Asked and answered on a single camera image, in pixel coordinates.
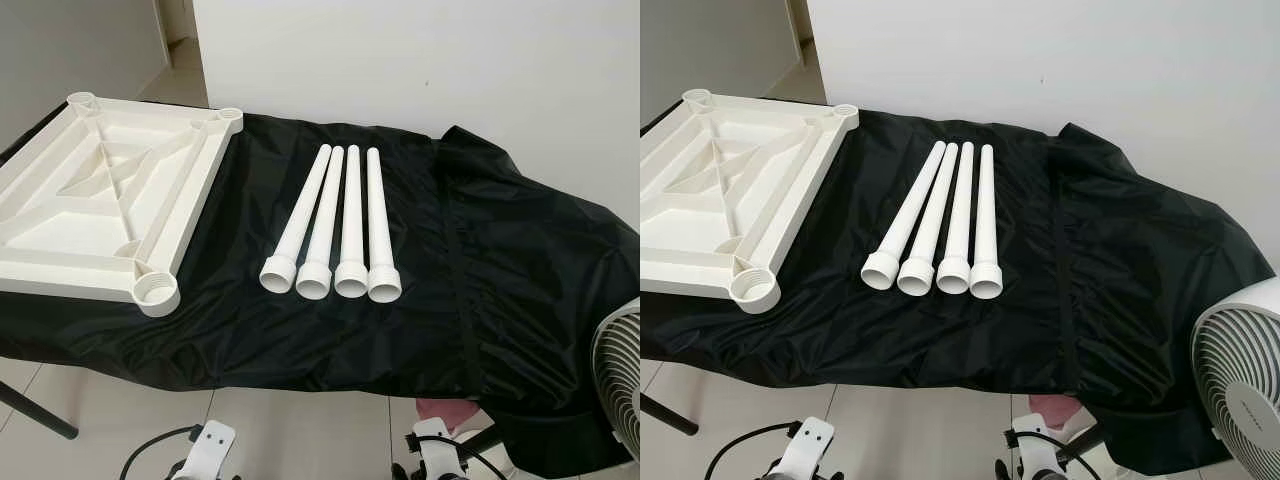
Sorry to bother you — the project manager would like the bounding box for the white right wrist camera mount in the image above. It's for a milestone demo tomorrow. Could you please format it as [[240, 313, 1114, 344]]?
[[1005, 415, 1061, 480], [405, 418, 461, 480]]

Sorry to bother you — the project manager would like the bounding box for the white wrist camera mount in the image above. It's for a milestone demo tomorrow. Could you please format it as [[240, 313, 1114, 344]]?
[[775, 417, 836, 480], [178, 420, 239, 480], [1005, 415, 1061, 480], [405, 418, 461, 480]]

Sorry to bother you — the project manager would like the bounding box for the white round fan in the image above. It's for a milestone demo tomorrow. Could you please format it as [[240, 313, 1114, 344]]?
[[1190, 277, 1280, 480], [590, 297, 640, 463]]

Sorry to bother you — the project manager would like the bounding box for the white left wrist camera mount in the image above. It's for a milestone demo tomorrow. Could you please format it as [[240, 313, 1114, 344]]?
[[775, 417, 836, 480], [178, 420, 239, 480]]

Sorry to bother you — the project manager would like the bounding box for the pink cushion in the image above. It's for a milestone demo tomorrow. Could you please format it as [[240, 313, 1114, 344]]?
[[415, 397, 481, 426], [1028, 393, 1086, 426]]

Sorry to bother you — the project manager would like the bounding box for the white plastic table top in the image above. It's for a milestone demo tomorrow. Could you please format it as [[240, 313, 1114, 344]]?
[[640, 88, 860, 314], [0, 92, 244, 318]]

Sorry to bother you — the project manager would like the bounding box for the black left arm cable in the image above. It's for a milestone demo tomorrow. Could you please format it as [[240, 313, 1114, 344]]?
[[119, 425, 201, 480], [705, 422, 796, 480]]

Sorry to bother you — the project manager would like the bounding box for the white door frame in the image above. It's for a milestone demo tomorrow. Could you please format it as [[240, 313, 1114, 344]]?
[[785, 0, 813, 66], [155, 0, 196, 69]]

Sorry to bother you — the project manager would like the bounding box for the black cloth table cover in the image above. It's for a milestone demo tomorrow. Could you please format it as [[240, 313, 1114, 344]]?
[[640, 100, 1280, 479], [0, 100, 640, 479]]

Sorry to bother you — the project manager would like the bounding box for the white plastic table leg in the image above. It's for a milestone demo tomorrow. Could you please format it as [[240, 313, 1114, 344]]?
[[259, 144, 333, 294], [968, 144, 1004, 300], [935, 141, 976, 296], [295, 146, 346, 300], [860, 140, 948, 292], [333, 145, 371, 299], [897, 142, 961, 297], [365, 147, 403, 304]]

